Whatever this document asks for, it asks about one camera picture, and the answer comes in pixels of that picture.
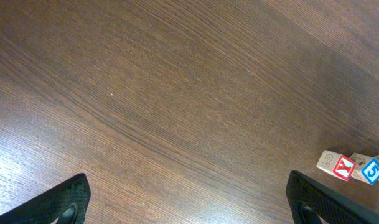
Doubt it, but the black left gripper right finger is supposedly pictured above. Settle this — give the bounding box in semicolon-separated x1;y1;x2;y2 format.
286;170;379;224

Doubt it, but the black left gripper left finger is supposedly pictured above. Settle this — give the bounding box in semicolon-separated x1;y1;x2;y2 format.
0;173;91;224

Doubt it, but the red Y wooden block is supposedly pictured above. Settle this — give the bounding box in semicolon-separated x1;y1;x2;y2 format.
316;150;356;182

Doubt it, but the blue 5 wooden block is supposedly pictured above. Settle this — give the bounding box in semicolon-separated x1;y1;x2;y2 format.
350;153;379;185

